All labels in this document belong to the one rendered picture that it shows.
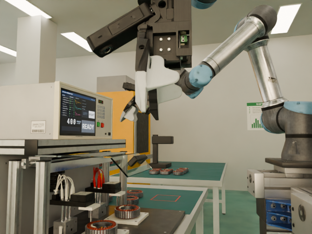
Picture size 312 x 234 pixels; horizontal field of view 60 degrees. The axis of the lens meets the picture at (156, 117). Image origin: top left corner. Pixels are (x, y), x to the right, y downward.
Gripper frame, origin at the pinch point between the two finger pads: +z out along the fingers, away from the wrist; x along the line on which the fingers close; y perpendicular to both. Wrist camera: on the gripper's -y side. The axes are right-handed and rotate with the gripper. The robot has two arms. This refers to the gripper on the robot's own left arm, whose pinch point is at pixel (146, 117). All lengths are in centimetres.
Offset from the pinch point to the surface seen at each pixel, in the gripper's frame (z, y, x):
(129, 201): 38, -27, 106
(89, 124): -3, -35, 67
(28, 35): -179, -276, 392
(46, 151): 7, -37, 37
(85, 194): 23, -30, 52
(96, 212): 35, -34, 75
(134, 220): 37, -16, 71
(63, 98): -11, -38, 49
